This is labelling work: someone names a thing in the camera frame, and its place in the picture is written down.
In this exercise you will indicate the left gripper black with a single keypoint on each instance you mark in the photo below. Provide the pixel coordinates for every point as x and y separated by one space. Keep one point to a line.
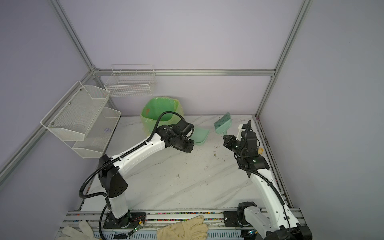
189 148

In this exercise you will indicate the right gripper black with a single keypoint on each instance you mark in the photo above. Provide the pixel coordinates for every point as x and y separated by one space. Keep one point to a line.
227 142

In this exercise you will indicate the green plastic dustpan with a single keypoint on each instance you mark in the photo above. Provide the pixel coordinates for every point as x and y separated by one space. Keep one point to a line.
200 136

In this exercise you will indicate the green hand brush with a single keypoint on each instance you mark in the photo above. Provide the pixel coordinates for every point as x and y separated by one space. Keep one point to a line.
223 124

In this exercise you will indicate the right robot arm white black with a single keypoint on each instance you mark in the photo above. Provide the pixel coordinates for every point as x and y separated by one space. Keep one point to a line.
280 224

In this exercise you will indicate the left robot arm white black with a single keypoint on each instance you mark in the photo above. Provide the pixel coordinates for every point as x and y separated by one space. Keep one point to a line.
116 168

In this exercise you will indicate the green trash bin with bag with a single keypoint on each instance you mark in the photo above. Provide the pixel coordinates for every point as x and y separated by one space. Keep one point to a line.
155 107

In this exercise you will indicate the lower white mesh shelf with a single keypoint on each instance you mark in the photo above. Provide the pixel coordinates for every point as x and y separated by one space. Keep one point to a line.
99 136

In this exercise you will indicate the white mesh shelf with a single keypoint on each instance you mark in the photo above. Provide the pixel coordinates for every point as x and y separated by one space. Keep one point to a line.
72 118
99 136

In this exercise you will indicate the beige work glove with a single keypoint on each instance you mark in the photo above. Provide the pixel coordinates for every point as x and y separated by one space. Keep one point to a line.
192 229

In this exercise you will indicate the upper white mesh shelf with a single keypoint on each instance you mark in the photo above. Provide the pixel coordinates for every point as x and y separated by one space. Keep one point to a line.
72 118

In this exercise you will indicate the white work glove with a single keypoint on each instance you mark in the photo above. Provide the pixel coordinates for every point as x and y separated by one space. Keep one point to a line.
85 233

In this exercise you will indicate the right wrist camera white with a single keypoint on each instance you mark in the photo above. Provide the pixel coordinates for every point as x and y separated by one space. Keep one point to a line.
241 129

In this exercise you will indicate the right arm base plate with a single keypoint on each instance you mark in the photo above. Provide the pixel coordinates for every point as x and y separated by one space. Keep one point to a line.
231 219

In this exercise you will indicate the white wire basket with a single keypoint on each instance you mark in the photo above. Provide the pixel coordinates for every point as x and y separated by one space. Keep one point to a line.
131 80

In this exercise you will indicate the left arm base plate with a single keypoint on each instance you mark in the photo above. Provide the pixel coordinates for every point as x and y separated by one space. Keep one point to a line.
128 221

